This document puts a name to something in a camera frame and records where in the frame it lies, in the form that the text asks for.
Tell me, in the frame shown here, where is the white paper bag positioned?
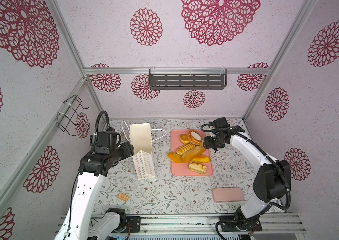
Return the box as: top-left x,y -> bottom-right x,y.
121,121 -> 167,180

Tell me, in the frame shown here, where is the small round bun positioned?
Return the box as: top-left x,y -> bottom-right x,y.
180,134 -> 189,145

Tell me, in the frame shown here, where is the long baguette loaf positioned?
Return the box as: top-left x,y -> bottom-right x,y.
181,146 -> 206,163

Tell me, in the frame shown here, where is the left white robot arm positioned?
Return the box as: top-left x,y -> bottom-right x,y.
55,129 -> 134,240

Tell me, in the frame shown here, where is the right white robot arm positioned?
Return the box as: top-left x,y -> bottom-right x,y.
200,118 -> 291,233

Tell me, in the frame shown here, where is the yellow bread roll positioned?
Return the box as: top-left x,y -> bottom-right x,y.
191,155 -> 210,164

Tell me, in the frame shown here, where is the cream sandwich bread slice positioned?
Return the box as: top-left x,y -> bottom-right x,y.
188,162 -> 207,175

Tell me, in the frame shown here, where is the ridged striped bread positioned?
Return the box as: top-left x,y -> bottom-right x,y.
175,143 -> 195,156

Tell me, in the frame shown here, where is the orange oval bread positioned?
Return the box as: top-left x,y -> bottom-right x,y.
168,152 -> 182,164

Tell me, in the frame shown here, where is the small cracker biscuit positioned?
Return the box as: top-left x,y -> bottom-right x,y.
117,193 -> 130,202

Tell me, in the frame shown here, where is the pink tray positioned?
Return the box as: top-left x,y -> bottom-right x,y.
168,130 -> 213,177

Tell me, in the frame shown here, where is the pink rectangular box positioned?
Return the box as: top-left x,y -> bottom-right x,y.
212,188 -> 244,203

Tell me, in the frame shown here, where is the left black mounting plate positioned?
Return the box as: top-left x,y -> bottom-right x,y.
122,216 -> 142,234

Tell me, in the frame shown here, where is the black mounting plate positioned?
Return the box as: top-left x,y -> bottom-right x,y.
216,215 -> 263,233
122,216 -> 142,234

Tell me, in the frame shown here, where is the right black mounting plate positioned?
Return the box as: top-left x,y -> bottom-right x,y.
216,215 -> 263,233

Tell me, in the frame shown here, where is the black wire wall rack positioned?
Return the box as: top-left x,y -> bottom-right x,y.
56,95 -> 89,137

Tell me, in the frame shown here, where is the dark grey wall shelf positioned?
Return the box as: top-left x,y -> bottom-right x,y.
149,69 -> 227,90

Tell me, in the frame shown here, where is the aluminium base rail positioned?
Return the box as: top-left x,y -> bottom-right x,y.
90,213 -> 306,239

